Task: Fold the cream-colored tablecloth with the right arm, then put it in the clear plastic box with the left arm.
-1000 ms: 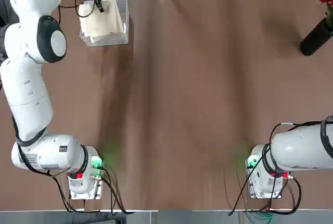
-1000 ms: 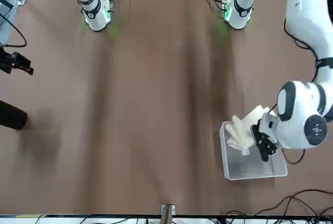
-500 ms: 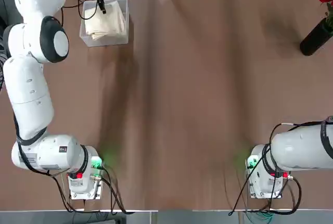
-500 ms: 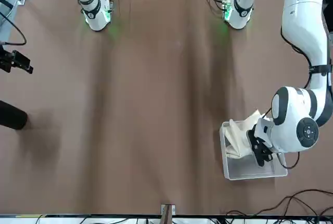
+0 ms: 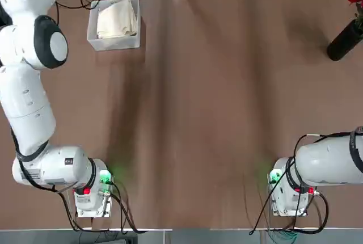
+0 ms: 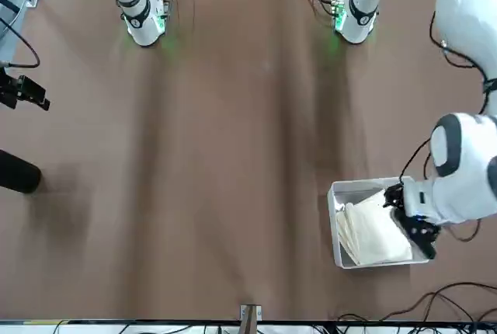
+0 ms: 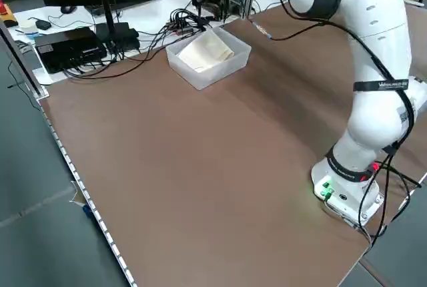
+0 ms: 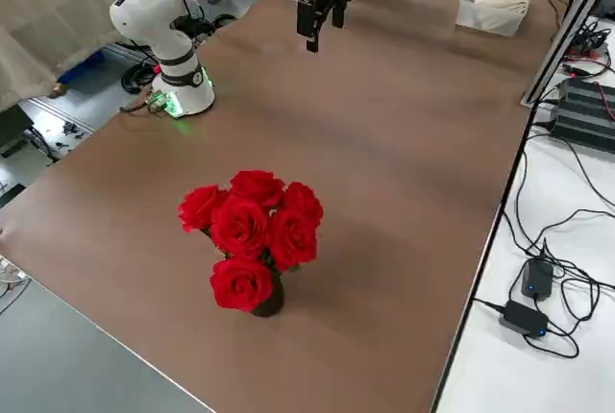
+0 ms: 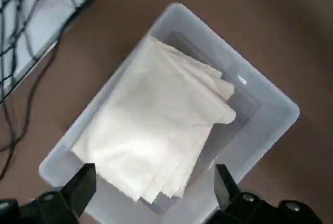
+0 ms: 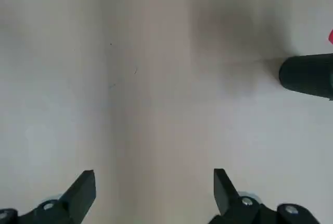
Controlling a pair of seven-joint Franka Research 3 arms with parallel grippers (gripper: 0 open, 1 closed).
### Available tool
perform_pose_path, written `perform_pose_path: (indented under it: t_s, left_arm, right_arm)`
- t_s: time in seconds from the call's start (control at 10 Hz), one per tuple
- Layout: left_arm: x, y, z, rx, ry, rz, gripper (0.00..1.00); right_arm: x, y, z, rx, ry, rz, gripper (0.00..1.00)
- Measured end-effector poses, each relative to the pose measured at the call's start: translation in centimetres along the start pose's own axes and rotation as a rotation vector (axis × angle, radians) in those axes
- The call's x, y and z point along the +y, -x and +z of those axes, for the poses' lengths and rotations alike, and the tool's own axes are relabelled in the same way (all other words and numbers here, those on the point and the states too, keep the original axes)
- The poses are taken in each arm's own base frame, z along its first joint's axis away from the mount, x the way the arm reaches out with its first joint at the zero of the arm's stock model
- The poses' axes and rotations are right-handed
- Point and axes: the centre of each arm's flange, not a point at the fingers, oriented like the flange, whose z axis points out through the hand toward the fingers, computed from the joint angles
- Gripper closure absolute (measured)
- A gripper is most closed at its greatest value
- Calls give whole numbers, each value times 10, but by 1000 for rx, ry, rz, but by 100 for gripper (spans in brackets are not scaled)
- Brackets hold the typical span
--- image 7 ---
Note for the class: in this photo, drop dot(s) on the cream tablecloth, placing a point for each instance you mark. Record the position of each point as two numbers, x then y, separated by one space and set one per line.
207 51

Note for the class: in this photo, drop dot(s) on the clear plastic box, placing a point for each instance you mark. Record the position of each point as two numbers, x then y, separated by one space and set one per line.
213 80

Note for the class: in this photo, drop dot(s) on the black electronics box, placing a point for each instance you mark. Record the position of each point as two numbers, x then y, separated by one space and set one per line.
66 46

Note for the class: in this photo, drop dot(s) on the black usb hub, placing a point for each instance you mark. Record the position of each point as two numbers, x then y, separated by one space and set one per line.
181 28

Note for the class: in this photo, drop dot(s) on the black docking hub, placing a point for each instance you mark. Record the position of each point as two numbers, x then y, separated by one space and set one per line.
126 38

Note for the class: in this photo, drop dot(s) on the black monitor stand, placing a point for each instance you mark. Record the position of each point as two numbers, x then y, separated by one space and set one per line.
108 16

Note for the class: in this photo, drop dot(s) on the black computer mouse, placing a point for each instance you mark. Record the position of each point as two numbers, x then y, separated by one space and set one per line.
68 9

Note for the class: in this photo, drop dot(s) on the small black device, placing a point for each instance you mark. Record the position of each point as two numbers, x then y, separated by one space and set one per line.
43 25

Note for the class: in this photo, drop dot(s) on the white tape roll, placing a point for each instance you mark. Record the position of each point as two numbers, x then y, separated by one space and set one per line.
26 26

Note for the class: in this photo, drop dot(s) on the red emergency button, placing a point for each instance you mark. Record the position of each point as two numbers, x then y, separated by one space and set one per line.
3 7

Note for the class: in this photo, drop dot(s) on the aluminium frame rail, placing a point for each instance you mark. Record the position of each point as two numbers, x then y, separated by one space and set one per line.
23 66

